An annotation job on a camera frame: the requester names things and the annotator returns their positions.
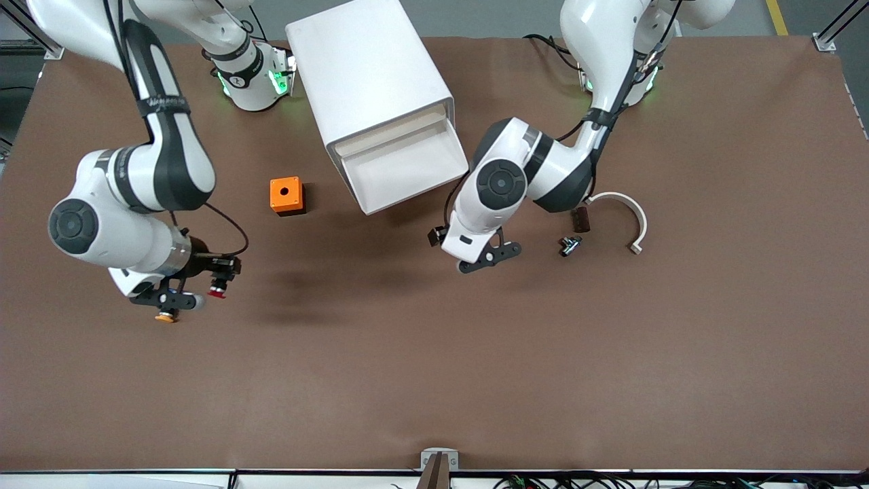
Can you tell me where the aluminium frame profile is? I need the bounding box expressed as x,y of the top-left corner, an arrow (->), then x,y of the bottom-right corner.
813,0 -> 869,54
0,14 -> 66,62

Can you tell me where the grey table edge bracket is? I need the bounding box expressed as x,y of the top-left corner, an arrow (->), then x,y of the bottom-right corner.
420,448 -> 460,471

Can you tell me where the red mushroom push button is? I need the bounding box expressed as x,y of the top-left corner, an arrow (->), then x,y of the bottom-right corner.
208,258 -> 242,300

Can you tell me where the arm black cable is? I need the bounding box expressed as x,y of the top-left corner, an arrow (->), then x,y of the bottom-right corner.
443,170 -> 476,232
170,201 -> 250,267

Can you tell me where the black base cable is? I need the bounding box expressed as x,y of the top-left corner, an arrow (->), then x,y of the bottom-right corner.
523,33 -> 586,72

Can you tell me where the white curved plastic piece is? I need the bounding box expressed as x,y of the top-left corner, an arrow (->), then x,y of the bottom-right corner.
583,192 -> 648,256

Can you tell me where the orange box with hole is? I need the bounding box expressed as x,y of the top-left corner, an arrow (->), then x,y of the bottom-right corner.
270,177 -> 306,217

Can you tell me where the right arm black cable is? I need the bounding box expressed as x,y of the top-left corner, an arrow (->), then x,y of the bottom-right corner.
170,201 -> 250,267

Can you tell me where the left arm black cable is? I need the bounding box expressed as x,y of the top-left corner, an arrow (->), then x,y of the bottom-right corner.
443,170 -> 476,232

